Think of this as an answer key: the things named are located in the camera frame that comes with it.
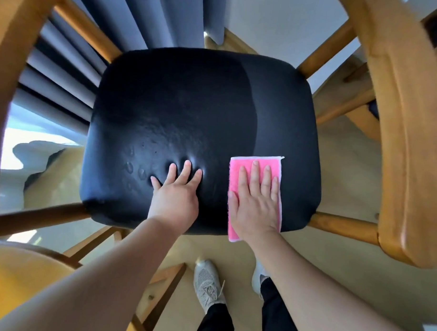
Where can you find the person's left hand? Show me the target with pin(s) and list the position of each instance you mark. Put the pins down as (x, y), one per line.
(174, 203)

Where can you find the person's right hand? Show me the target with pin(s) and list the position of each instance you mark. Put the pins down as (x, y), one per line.
(256, 207)

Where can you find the person's right little finger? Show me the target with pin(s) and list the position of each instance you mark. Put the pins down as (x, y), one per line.
(275, 188)

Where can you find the grey curtain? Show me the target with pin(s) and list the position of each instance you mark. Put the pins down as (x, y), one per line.
(155, 18)

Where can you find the person's right middle finger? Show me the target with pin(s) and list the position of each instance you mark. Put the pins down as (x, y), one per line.
(255, 177)

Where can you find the wooden armchair with black seat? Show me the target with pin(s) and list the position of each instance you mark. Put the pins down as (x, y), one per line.
(170, 112)

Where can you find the grey sneaker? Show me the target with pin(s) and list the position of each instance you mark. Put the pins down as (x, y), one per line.
(258, 279)
(208, 283)

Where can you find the person's left little finger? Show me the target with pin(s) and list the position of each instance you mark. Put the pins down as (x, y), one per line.
(155, 183)

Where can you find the pink cleaning cloth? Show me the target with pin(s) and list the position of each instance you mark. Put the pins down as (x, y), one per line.
(234, 171)

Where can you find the person's right thumb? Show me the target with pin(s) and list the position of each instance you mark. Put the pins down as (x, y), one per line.
(232, 201)

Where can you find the person's right forearm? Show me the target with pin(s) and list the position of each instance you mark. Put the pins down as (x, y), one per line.
(317, 303)

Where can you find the grey right sneaker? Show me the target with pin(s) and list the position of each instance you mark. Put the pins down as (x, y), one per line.
(258, 279)

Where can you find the person's left middle finger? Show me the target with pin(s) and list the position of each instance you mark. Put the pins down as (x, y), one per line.
(184, 172)

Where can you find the black trousers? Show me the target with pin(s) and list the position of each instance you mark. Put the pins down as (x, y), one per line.
(213, 324)

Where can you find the grey left sneaker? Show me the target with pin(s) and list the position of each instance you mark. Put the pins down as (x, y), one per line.
(208, 283)

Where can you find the person's left forearm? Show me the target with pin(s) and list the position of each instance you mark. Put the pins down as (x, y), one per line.
(93, 280)

